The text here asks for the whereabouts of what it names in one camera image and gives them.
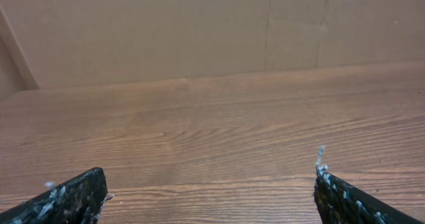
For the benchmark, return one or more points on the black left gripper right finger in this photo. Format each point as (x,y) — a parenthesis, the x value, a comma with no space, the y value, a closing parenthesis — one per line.
(339,202)

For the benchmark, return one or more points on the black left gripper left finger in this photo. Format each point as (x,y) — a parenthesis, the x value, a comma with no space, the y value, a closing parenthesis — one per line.
(79,200)

